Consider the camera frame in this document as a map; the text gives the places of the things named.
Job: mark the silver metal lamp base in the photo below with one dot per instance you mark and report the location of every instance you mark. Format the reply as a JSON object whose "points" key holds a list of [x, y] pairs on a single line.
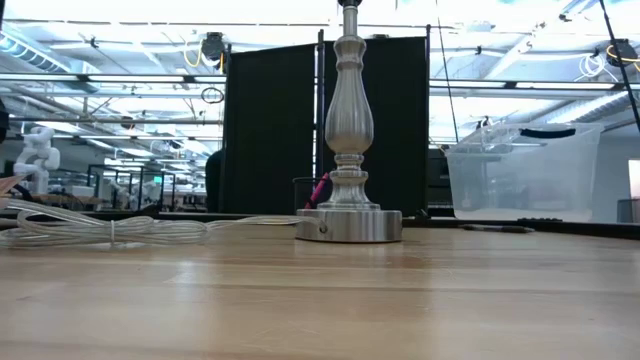
{"points": [[349, 125]]}

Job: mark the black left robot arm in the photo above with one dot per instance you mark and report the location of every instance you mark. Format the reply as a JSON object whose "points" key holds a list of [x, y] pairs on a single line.
{"points": [[2, 120]]}

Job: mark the pink marker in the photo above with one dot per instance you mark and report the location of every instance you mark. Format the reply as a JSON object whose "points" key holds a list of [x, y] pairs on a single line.
{"points": [[319, 190]]}

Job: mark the black pen cup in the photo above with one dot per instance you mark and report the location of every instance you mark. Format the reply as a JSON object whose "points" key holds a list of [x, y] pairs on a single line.
{"points": [[302, 192]]}

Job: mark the black partition panel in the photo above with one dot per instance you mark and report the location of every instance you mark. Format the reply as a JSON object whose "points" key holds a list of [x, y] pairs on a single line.
{"points": [[270, 125], [400, 125]]}

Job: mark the person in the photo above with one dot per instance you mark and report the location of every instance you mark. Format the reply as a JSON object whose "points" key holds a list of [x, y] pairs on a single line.
{"points": [[214, 180]]}

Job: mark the dark slim pen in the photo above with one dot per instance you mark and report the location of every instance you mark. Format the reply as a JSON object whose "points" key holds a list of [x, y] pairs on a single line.
{"points": [[500, 229]]}

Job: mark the clear plastic storage bin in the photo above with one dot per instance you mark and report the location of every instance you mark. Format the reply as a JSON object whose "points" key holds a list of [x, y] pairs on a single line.
{"points": [[525, 175]]}

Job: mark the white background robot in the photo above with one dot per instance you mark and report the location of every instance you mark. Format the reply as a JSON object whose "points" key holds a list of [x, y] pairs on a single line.
{"points": [[37, 155]]}

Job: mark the black aluminium frame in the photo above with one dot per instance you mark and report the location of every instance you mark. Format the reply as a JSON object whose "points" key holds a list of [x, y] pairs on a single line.
{"points": [[575, 227]]}

